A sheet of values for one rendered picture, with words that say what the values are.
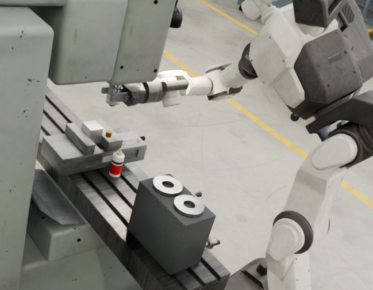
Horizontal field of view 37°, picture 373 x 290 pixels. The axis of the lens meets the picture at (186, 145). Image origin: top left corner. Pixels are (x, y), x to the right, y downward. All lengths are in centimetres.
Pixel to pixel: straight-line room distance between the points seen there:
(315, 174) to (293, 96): 24
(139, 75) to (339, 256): 227
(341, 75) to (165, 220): 64
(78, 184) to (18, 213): 37
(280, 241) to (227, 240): 157
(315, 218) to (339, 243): 200
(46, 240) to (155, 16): 78
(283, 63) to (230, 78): 47
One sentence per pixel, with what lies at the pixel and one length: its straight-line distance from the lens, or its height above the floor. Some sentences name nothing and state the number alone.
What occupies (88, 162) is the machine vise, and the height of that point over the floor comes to 96.
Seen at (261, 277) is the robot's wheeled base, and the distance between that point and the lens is 224.
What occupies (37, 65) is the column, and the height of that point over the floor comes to 147.
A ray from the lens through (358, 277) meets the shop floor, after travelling 356.
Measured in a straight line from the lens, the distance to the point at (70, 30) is 147.
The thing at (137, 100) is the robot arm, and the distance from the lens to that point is 180.
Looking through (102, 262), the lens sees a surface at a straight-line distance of 204.
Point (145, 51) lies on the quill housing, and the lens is 166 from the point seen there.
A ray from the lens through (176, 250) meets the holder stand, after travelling 157.
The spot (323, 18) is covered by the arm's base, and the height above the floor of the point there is 169.
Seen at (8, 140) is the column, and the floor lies 127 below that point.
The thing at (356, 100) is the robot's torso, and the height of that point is 151.
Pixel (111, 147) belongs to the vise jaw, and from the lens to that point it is 194.
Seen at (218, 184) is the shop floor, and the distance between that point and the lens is 381.
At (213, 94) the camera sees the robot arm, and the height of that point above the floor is 119.
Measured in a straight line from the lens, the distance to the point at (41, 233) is 186.
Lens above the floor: 202
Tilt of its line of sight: 29 degrees down
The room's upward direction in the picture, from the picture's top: 17 degrees clockwise
